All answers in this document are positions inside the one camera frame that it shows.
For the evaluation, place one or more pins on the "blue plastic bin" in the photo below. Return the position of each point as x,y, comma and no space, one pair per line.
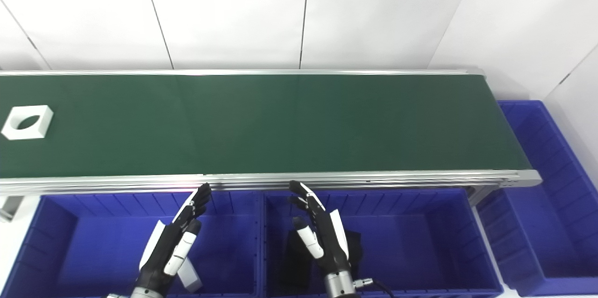
93,251
537,223
420,251

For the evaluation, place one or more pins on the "white square part with hole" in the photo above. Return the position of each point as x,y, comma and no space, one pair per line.
43,125

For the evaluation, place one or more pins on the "black part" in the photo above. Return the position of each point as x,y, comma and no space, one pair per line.
292,265

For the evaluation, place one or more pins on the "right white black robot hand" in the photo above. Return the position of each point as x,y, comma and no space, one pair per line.
329,237

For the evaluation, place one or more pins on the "green conveyor belt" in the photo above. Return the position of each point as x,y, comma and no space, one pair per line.
280,125

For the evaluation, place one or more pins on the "white block part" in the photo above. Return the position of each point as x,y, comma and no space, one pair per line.
189,277

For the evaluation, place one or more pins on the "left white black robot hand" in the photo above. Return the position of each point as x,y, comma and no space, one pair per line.
163,251

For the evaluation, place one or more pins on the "aluminium conveyor leg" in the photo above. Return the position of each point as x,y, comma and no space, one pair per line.
9,207
481,193

